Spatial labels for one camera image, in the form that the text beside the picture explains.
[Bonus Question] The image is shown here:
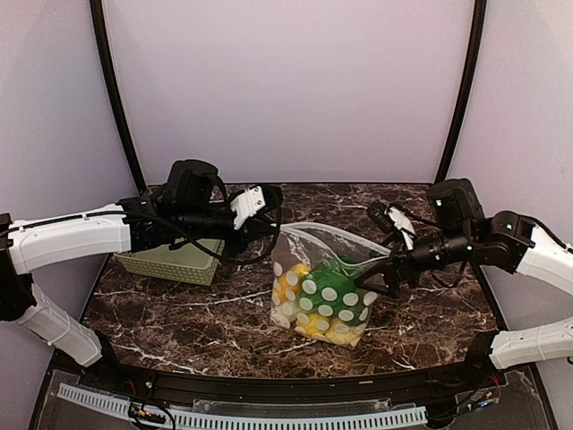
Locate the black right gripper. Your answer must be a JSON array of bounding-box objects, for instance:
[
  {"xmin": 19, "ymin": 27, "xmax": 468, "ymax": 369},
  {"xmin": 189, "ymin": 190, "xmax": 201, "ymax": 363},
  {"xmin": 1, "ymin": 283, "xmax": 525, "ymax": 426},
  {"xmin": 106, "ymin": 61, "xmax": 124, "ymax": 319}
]
[{"xmin": 354, "ymin": 223, "xmax": 475, "ymax": 298}]

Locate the clear zip top bag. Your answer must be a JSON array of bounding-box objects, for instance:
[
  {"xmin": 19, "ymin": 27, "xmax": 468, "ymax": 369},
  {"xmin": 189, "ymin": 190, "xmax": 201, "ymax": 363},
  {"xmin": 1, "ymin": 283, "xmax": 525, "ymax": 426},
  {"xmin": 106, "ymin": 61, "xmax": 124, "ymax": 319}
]
[{"xmin": 270, "ymin": 222, "xmax": 390, "ymax": 348}]

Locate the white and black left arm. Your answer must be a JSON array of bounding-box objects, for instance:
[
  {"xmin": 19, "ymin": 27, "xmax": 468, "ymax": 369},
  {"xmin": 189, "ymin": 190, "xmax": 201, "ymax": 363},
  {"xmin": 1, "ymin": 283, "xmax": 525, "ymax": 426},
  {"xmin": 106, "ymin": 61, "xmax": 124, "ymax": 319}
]
[{"xmin": 1, "ymin": 194, "xmax": 280, "ymax": 391}]

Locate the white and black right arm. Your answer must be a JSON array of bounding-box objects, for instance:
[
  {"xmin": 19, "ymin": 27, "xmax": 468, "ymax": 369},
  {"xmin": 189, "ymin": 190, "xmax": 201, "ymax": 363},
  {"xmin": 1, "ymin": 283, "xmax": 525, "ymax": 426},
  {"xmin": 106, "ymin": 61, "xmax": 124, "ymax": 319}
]
[{"xmin": 353, "ymin": 178, "xmax": 572, "ymax": 389}]

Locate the green fake vegetable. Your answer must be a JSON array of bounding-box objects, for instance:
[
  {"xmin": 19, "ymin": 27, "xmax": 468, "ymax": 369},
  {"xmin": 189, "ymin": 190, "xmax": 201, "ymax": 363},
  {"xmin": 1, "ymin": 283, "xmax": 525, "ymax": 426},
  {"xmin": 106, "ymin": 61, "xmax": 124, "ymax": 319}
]
[{"xmin": 295, "ymin": 259, "xmax": 365, "ymax": 326}]

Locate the yellow fake lemon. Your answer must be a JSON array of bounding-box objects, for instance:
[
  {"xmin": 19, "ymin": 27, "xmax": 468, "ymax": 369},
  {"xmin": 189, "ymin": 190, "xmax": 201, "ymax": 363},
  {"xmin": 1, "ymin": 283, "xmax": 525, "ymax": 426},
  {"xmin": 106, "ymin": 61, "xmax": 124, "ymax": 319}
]
[{"xmin": 271, "ymin": 263, "xmax": 311, "ymax": 305}]

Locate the pale yellow fake food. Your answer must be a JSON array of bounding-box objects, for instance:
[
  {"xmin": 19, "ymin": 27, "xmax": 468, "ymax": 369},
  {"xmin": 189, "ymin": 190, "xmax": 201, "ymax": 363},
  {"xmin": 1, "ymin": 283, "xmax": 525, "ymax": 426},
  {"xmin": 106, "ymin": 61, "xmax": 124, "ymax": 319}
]
[{"xmin": 295, "ymin": 314, "xmax": 366, "ymax": 348}]

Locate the light green perforated basket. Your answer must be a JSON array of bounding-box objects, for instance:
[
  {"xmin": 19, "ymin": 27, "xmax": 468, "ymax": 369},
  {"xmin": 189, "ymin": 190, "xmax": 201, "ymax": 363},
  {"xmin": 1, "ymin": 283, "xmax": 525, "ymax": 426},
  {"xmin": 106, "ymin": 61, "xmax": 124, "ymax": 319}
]
[{"xmin": 114, "ymin": 244, "xmax": 219, "ymax": 286}]

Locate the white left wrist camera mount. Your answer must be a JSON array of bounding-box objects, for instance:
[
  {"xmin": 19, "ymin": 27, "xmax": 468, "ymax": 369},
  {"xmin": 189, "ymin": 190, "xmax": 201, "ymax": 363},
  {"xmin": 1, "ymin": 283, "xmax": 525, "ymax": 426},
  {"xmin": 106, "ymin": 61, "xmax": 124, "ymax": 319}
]
[{"xmin": 230, "ymin": 185, "xmax": 266, "ymax": 230}]

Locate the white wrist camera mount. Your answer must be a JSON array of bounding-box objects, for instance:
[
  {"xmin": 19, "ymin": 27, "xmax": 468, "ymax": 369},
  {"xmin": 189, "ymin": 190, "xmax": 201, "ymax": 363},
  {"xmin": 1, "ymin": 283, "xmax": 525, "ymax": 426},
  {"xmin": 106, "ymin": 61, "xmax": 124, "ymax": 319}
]
[
  {"xmin": 230, "ymin": 185, "xmax": 266, "ymax": 230},
  {"xmin": 387, "ymin": 206, "xmax": 417, "ymax": 251}
]

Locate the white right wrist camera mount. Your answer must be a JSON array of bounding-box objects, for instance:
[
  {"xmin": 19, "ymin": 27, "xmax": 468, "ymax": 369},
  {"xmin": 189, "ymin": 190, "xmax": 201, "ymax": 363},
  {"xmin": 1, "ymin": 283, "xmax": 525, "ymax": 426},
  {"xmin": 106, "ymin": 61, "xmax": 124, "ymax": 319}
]
[{"xmin": 387, "ymin": 206, "xmax": 417, "ymax": 251}]

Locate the grey slotted cable duct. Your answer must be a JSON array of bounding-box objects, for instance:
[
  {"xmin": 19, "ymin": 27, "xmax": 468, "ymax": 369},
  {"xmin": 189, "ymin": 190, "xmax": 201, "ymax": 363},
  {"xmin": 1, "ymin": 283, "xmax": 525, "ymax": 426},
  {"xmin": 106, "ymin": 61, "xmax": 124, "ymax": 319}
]
[{"xmin": 56, "ymin": 383, "xmax": 428, "ymax": 429}]

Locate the black front rail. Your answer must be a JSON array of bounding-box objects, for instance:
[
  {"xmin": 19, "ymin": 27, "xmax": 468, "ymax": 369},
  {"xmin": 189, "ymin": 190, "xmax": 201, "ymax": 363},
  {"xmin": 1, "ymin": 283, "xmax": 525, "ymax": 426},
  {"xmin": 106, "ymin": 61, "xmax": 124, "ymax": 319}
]
[{"xmin": 48, "ymin": 352, "xmax": 547, "ymax": 415}]

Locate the black left frame post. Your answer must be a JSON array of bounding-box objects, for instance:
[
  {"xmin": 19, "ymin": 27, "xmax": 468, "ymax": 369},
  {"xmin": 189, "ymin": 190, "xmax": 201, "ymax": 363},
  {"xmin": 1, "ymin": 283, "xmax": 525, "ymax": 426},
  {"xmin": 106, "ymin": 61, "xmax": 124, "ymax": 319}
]
[{"xmin": 89, "ymin": 0, "xmax": 147, "ymax": 194}]

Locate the black frame post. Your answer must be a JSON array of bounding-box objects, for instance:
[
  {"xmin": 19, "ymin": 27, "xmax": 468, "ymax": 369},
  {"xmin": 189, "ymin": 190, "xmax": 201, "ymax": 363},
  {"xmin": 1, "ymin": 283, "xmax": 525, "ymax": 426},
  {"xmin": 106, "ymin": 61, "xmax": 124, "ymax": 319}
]
[
  {"xmin": 89, "ymin": 0, "xmax": 147, "ymax": 194},
  {"xmin": 433, "ymin": 0, "xmax": 487, "ymax": 184}
]

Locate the black right frame post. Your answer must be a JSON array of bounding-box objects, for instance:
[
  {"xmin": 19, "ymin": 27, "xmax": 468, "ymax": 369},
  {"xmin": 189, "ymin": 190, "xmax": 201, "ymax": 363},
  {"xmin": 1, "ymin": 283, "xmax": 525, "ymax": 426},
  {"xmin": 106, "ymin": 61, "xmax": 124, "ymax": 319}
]
[{"xmin": 433, "ymin": 0, "xmax": 487, "ymax": 184}]

